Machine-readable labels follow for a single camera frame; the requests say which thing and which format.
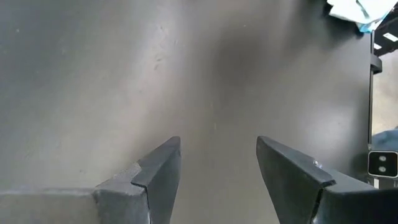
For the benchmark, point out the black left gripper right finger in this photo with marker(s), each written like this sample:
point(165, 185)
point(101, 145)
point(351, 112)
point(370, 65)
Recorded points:
point(295, 193)

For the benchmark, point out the light blue microfiber towel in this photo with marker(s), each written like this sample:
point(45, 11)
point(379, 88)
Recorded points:
point(354, 11)

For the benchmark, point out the dark blue rounded object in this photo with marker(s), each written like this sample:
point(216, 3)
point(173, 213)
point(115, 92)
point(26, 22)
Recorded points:
point(387, 141)

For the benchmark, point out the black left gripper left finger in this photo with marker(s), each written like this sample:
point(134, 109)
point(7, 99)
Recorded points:
point(155, 186)

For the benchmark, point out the black table frame bracket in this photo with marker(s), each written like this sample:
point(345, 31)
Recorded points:
point(387, 28)

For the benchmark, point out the black table edge clamp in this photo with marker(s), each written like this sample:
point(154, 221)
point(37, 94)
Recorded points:
point(375, 63)

